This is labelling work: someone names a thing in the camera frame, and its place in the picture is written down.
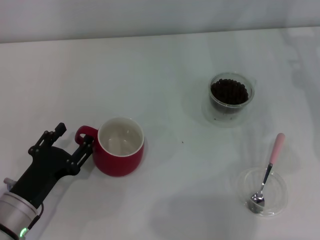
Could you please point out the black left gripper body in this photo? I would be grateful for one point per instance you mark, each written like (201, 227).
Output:
(45, 170)

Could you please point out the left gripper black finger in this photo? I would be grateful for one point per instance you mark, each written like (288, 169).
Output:
(48, 138)
(80, 157)

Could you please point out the red ceramic mug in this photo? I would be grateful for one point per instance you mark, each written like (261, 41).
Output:
(120, 163)

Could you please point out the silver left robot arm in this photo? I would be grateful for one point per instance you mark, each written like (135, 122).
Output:
(13, 212)

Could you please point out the clear glass cup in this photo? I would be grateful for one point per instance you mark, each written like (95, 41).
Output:
(225, 117)

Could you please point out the coffee beans in glass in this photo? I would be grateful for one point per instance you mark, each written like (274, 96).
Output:
(228, 91)

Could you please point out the clear glass dish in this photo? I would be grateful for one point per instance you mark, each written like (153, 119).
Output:
(276, 195)

